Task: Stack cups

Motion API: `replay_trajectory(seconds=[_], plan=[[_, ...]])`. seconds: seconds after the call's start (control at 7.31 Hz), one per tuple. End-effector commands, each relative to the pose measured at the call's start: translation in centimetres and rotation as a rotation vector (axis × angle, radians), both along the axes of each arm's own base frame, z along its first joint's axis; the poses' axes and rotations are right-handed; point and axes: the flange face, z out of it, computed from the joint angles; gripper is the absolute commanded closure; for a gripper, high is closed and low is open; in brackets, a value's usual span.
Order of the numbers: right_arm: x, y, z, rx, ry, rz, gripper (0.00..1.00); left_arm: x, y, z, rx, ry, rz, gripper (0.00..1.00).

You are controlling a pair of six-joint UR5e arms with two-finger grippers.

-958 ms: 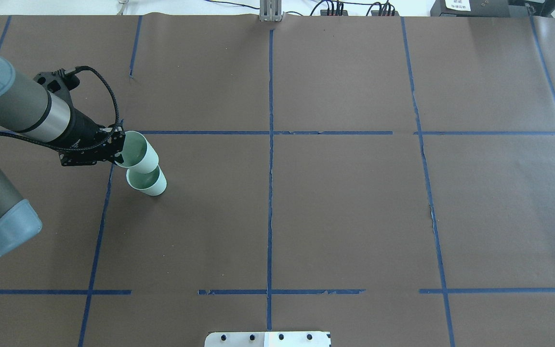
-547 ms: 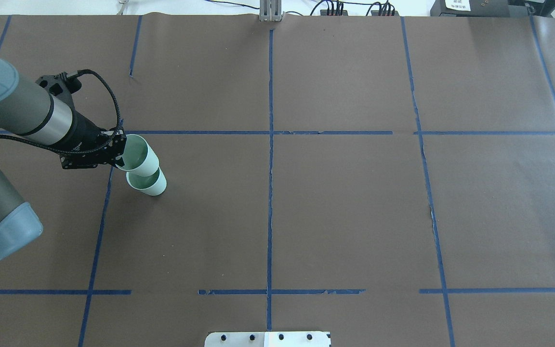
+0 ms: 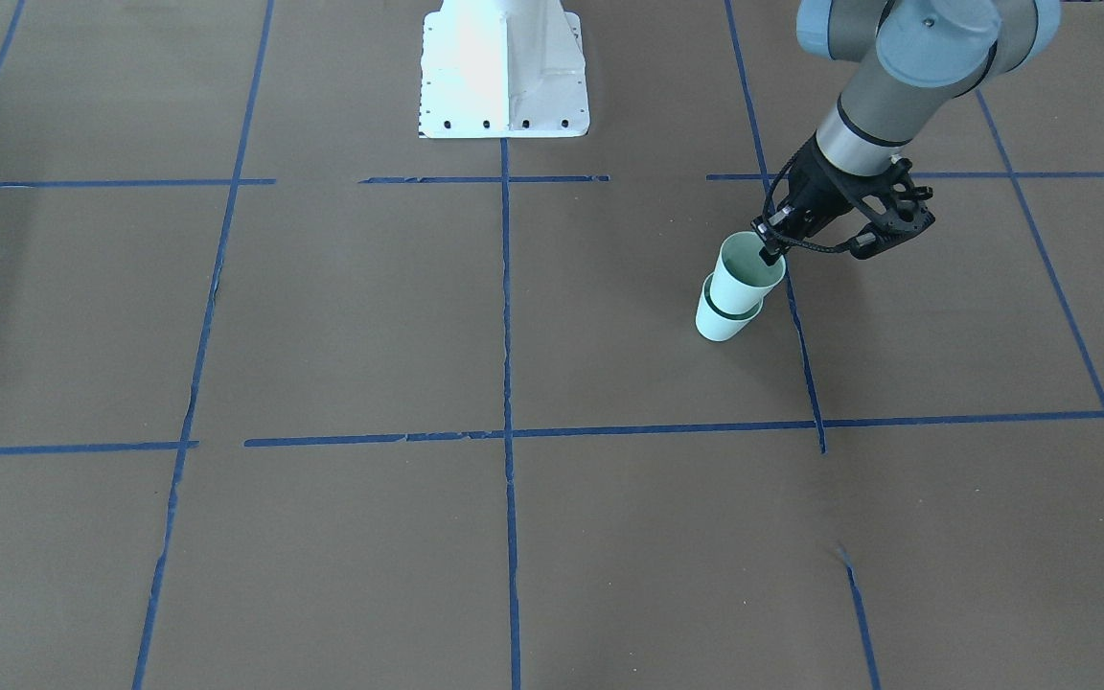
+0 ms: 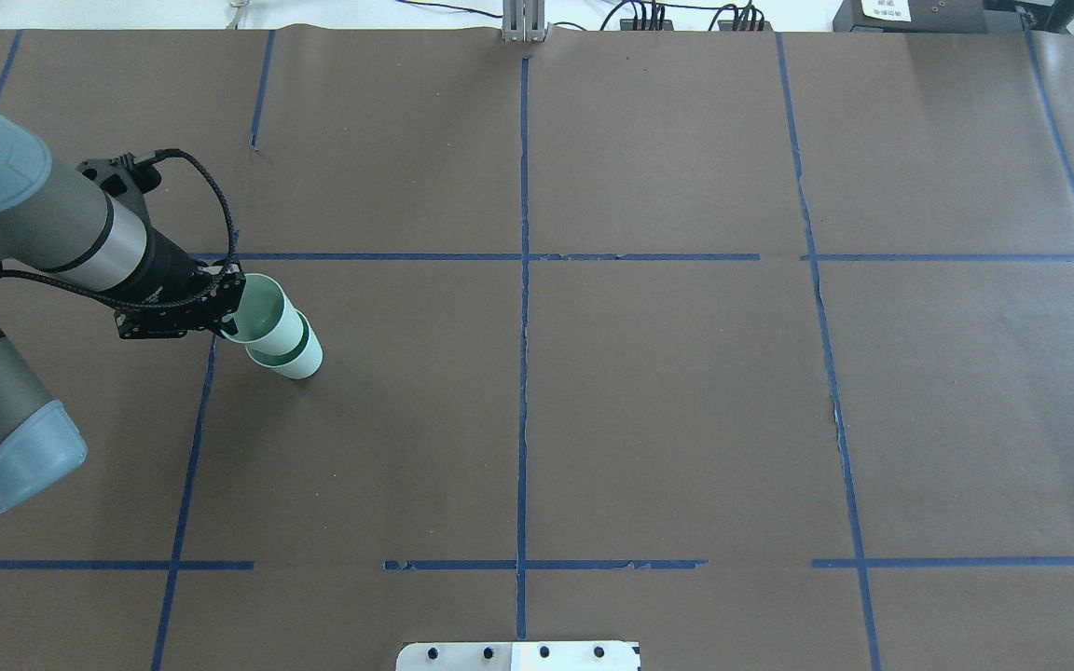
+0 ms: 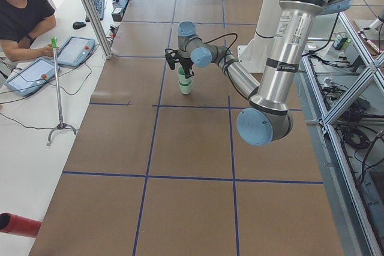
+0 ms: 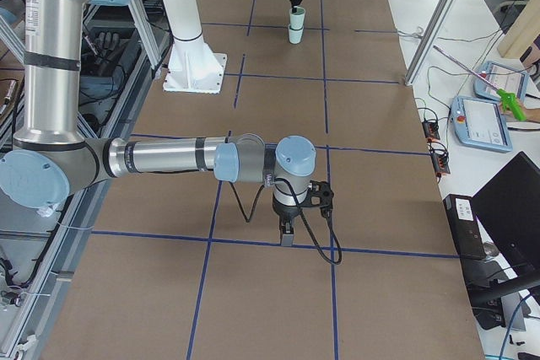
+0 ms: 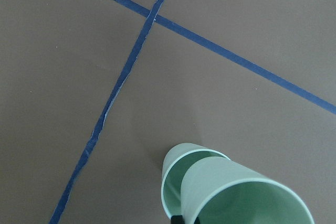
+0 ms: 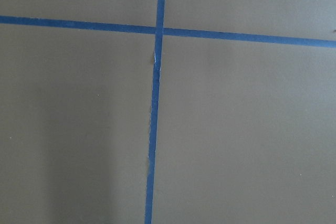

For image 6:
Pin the mint green cup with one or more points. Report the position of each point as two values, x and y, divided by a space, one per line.
296 18
295 35

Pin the black desktop computer box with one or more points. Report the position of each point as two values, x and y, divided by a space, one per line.
464 227

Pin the orange black power strip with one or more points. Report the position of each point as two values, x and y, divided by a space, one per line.
431 130

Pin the near blue teach pendant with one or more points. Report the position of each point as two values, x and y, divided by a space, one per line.
478 123

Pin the blue teach pendant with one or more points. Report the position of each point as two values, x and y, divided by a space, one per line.
478 123
509 79

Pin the black monitor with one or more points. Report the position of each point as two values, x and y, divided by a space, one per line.
508 208

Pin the far blue teach pendant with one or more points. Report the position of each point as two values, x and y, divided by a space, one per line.
509 79

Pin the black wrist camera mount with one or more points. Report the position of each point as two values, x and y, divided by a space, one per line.
319 195

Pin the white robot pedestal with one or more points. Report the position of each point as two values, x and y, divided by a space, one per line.
193 67

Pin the aluminium frame post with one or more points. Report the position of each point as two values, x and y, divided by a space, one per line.
438 17

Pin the green handled reacher grabber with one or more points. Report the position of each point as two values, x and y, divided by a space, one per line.
508 100

